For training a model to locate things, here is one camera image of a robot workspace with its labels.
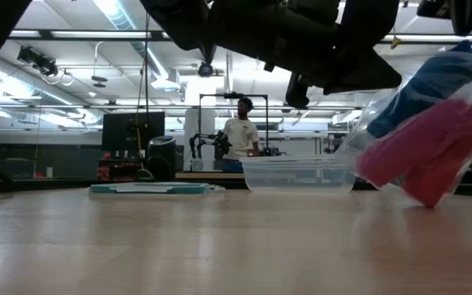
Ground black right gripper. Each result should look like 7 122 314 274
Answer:
415 0 472 37

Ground long ceiling light strip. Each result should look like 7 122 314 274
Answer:
10 29 152 40

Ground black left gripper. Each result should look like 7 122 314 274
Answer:
206 0 403 95

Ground black dome camera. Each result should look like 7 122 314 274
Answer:
197 60 216 78

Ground black aluminium table frame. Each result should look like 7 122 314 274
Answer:
0 157 472 198

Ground clear zip bag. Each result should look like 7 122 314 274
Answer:
336 40 472 209

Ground red bandage roll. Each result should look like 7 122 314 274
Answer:
401 122 472 209

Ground black monitor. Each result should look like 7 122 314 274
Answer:
102 111 166 152

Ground white cabinet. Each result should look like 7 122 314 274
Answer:
183 108 216 157

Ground pink bandage roll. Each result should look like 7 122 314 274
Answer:
356 99 472 192

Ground person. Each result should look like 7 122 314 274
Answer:
219 96 261 173

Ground black hanging camera rig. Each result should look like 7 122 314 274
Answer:
16 45 60 78

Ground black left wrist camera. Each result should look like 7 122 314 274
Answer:
284 72 311 110

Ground clear plastic container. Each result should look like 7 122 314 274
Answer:
239 154 358 194

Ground black shelf red items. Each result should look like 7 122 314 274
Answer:
98 157 147 182

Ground blue bandage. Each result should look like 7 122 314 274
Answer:
365 40 472 139

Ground clear lid blue rim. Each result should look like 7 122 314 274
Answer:
88 181 225 196

